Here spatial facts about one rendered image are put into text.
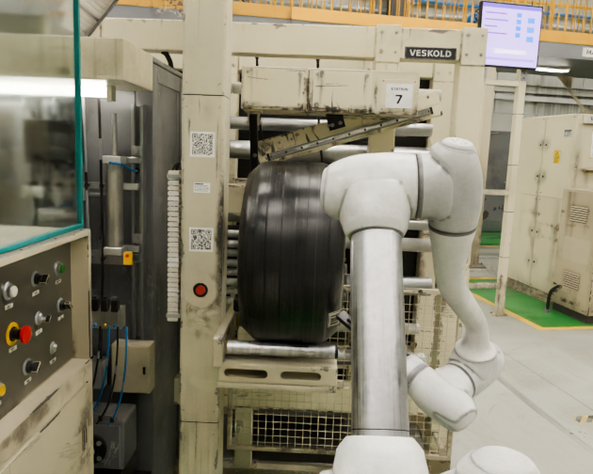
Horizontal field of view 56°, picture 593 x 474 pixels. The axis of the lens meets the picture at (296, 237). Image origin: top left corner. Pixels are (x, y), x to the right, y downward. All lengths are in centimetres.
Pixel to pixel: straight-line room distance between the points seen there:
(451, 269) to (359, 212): 26
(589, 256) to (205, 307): 464
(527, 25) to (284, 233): 449
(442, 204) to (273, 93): 99
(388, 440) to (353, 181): 48
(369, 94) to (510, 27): 377
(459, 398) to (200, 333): 82
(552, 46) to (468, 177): 756
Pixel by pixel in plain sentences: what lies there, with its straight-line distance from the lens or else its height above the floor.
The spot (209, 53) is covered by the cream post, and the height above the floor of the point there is 178.
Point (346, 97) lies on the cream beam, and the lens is 198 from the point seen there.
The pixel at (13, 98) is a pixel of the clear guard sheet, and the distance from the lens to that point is 134.
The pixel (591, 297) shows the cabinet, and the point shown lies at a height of 26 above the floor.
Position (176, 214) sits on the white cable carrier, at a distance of 178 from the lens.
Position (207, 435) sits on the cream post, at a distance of 196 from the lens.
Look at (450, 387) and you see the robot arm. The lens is 145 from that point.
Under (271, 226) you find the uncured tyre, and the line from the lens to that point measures 154.
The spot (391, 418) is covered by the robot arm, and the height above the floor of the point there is 106.
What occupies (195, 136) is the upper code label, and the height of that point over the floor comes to 153.
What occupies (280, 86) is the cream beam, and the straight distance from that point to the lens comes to 198.
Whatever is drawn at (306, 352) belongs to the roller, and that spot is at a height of 90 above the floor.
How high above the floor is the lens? 150
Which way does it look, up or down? 9 degrees down
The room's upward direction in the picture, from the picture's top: 2 degrees clockwise
